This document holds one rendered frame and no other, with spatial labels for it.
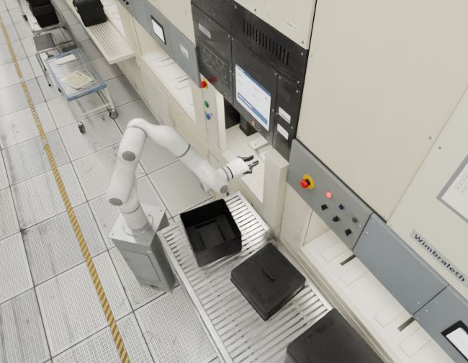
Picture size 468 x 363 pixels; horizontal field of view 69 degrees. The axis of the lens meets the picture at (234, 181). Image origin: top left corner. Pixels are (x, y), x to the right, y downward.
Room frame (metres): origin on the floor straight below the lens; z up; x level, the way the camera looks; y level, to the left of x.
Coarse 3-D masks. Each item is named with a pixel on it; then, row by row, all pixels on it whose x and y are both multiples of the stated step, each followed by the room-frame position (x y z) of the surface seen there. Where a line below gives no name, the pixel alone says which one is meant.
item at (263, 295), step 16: (256, 256) 0.83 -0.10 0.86; (272, 256) 0.83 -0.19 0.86; (240, 272) 0.75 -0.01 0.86; (256, 272) 0.74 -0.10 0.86; (272, 272) 0.74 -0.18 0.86; (288, 272) 0.73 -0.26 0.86; (240, 288) 0.68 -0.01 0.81; (256, 288) 0.66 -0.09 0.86; (272, 288) 0.65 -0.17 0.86; (288, 288) 0.65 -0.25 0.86; (256, 304) 0.58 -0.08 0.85; (272, 304) 0.57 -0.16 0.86
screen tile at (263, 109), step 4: (256, 88) 1.25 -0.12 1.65; (256, 92) 1.25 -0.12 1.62; (260, 92) 1.23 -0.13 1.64; (260, 96) 1.23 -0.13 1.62; (264, 96) 1.20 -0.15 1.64; (256, 100) 1.25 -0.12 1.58; (264, 100) 1.20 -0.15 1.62; (268, 100) 1.18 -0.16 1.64; (256, 104) 1.25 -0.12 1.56; (260, 104) 1.23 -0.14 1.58; (264, 104) 1.20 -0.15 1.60; (268, 104) 1.17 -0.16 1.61; (260, 108) 1.22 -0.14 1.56; (264, 108) 1.20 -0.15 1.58; (268, 108) 1.17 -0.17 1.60; (264, 112) 1.19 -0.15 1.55
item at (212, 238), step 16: (208, 208) 1.15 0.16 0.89; (224, 208) 1.18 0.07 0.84; (192, 224) 1.11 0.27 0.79; (208, 224) 1.11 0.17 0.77; (224, 224) 1.11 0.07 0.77; (192, 240) 1.01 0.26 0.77; (208, 240) 1.00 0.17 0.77; (224, 240) 0.99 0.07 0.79; (240, 240) 0.93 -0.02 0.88; (208, 256) 0.86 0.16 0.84; (224, 256) 0.89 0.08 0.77
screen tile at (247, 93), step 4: (240, 76) 1.37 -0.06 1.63; (244, 76) 1.34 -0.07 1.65; (240, 80) 1.37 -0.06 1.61; (244, 80) 1.34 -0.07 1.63; (248, 80) 1.31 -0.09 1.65; (240, 88) 1.37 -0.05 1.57; (248, 88) 1.31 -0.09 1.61; (244, 92) 1.34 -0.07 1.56; (248, 92) 1.31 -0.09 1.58; (248, 96) 1.31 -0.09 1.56
